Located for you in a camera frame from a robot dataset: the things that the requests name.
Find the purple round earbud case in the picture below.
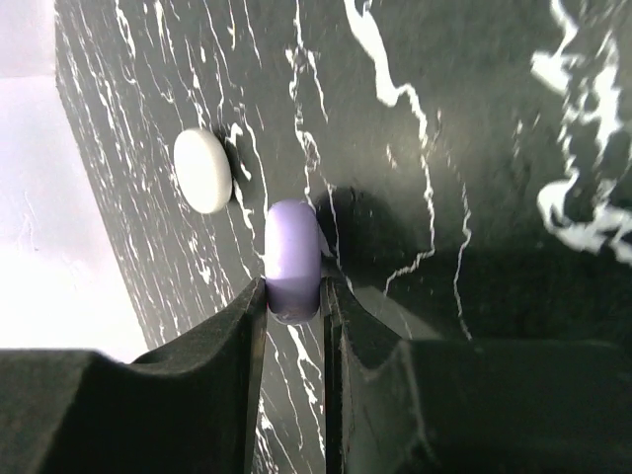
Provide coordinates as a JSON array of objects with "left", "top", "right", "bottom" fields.
[{"left": 264, "top": 199, "right": 321, "bottom": 325}]

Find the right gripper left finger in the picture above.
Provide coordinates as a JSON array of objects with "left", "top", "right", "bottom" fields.
[{"left": 1, "top": 278, "right": 267, "bottom": 473}]

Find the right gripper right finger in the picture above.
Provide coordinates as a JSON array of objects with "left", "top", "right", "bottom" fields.
[{"left": 320, "top": 277, "right": 631, "bottom": 473}]

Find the white earbud charging case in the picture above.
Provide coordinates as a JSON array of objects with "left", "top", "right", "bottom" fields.
[{"left": 174, "top": 128, "right": 233, "bottom": 214}]

